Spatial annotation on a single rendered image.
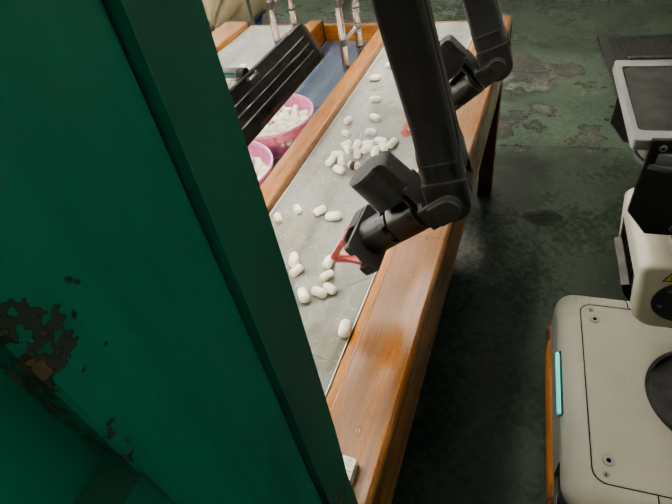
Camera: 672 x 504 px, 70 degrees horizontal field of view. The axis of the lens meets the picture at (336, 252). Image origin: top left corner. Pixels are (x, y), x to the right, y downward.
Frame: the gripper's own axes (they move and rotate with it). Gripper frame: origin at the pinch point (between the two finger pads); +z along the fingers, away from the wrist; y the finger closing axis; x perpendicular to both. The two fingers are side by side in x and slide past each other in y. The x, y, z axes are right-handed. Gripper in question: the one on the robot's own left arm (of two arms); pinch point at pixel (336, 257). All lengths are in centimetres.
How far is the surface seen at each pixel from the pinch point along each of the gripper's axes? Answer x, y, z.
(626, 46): 116, -297, -7
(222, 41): -53, -119, 78
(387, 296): 12.4, -1.0, -0.2
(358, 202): 4.8, -29.1, 12.7
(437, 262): 16.9, -11.3, -5.4
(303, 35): -28.3, -34.7, -3.3
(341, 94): -10, -76, 26
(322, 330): 7.9, 7.2, 9.1
